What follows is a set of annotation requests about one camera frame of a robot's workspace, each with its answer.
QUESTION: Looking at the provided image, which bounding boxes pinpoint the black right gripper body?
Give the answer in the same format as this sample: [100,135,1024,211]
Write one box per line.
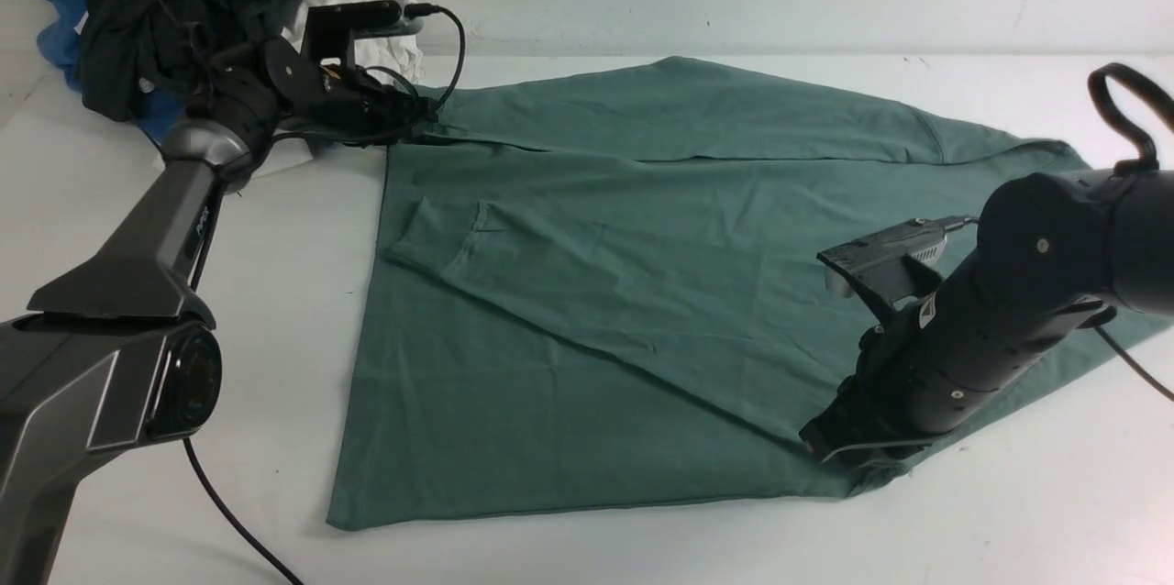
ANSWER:
[799,320,973,468]

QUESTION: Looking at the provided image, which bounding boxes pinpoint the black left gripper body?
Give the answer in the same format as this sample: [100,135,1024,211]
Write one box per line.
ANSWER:
[312,63,414,144]

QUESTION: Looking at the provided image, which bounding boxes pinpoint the green long sleeve shirt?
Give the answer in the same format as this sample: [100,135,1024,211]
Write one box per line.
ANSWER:
[328,56,1174,532]

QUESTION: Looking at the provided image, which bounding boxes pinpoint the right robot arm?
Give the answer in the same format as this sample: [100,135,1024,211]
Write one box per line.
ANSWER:
[799,169,1173,468]

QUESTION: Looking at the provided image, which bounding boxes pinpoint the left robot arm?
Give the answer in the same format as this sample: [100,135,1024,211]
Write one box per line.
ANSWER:
[1,38,425,584]

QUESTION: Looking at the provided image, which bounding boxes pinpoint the white crumpled shirt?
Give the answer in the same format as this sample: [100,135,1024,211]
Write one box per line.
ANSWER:
[156,0,425,179]

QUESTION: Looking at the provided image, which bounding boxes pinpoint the blue crumpled garment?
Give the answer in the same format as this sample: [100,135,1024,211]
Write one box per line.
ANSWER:
[35,0,182,146]

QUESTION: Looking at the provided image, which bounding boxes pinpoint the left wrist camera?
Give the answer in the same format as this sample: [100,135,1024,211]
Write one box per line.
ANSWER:
[301,0,423,67]

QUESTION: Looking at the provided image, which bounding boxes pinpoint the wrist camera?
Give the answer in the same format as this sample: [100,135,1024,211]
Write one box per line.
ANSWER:
[301,0,423,67]
[816,215,980,304]

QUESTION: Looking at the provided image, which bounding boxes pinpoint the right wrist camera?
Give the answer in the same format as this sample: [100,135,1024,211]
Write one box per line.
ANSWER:
[816,215,980,304]

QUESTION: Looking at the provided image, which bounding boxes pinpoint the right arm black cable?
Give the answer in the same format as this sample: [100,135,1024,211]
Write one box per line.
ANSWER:
[1087,62,1174,403]

